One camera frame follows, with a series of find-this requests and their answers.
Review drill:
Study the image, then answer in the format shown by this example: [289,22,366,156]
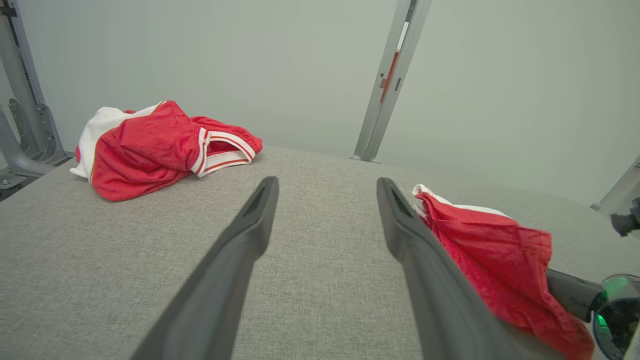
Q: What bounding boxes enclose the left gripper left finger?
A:
[130,176,279,360]

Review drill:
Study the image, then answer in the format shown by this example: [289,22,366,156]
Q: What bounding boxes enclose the red mesh shorts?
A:
[412,184,596,360]

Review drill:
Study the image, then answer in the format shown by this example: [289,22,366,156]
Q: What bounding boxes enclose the grey metal stand frame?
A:
[0,0,76,201]

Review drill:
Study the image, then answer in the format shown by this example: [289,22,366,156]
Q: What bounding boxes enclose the red white basketball jersey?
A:
[70,100,263,202]

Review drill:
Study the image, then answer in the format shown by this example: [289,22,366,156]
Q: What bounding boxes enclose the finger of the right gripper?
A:
[547,270,603,323]

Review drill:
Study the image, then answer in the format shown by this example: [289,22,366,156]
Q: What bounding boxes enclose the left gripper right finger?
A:
[376,177,521,360]

